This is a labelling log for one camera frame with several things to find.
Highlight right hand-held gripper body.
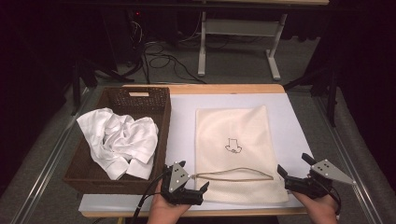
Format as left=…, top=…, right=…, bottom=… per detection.
left=284, top=159, right=357, bottom=200

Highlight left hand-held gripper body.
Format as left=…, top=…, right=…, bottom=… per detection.
left=160, top=161, right=204, bottom=206

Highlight cream mesh laundry bag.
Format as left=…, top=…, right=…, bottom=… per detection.
left=194, top=105, right=290, bottom=205

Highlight white shirt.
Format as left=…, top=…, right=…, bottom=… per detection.
left=76, top=107, right=160, bottom=181

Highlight brown woven basket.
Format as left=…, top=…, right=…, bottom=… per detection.
left=63, top=86, right=173, bottom=196

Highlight person's left hand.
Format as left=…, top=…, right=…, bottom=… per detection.
left=147, top=179, right=191, bottom=224

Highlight person's right hand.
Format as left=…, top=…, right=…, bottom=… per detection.
left=291, top=186, right=339, bottom=224

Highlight white table mat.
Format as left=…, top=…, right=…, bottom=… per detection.
left=78, top=92, right=314, bottom=213

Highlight black tripod stand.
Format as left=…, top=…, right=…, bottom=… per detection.
left=70, top=58, right=135, bottom=117
left=282, top=65, right=340, bottom=128

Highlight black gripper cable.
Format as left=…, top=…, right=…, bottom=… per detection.
left=130, top=172, right=166, bottom=224
left=320, top=181, right=343, bottom=217

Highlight metal rail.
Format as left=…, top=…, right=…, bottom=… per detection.
left=9, top=87, right=94, bottom=224
left=313, top=92, right=381, bottom=224

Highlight black floor cables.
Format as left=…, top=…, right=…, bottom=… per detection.
left=141, top=39, right=207, bottom=86

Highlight white desk frame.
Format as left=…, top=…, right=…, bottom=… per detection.
left=197, top=0, right=331, bottom=82

